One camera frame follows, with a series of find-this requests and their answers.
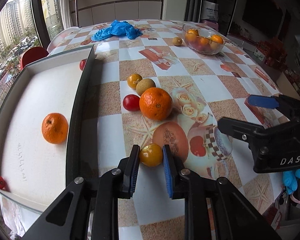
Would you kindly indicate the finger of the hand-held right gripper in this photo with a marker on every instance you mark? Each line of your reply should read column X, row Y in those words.
column 261, row 101
column 240, row 130

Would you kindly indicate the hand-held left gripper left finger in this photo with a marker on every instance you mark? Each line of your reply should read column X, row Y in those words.
column 133, row 172

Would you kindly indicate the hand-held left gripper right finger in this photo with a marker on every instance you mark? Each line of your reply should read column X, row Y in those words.
column 168, row 172

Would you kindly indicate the yellow cherry tomato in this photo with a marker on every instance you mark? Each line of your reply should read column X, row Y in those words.
column 151, row 155
column 134, row 80

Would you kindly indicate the red cherry tomato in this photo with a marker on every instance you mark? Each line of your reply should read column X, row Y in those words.
column 131, row 102
column 83, row 64
column 0, row 181

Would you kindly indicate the spotted orange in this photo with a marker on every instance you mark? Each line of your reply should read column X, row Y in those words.
column 156, row 103
column 55, row 128

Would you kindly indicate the brown round fruit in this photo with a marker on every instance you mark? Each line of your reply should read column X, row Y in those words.
column 145, row 87
column 177, row 41

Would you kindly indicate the clear glass bowl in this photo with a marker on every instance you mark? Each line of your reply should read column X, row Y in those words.
column 186, row 30

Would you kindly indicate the white cardboard box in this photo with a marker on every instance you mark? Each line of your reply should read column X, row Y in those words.
column 35, row 92

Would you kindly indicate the person's right hand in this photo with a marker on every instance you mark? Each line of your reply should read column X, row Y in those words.
column 290, row 180

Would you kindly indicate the stack of red boxes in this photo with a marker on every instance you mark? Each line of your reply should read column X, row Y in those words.
column 275, row 52

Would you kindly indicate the white low stand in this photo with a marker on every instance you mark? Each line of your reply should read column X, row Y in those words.
column 242, row 43

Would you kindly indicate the tan round fruit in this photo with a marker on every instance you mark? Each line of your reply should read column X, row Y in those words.
column 214, row 46

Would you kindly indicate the red round fruit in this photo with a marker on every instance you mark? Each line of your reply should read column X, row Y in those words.
column 198, row 46

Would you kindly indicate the small orange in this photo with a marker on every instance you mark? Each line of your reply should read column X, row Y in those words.
column 204, row 40

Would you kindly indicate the black television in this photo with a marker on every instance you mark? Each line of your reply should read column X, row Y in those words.
column 262, row 12

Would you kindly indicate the pink plastic stool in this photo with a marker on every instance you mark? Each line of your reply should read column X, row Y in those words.
column 212, row 25

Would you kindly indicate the white shopping bag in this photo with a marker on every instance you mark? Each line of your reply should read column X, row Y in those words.
column 210, row 11

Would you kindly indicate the grey curtain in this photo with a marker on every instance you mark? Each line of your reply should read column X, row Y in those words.
column 193, row 0

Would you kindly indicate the pile of blue gloves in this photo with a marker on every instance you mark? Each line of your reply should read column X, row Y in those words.
column 117, row 30

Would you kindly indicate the red chair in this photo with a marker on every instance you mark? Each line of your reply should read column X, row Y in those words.
column 32, row 55

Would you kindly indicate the white plastic chair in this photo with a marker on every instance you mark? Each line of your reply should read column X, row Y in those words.
column 62, row 33

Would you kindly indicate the white cabinet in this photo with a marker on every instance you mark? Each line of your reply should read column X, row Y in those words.
column 117, row 7

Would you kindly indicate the metal pole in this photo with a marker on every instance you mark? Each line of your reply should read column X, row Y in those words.
column 76, row 5

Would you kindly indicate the white curtain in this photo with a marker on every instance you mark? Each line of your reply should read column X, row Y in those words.
column 65, row 2

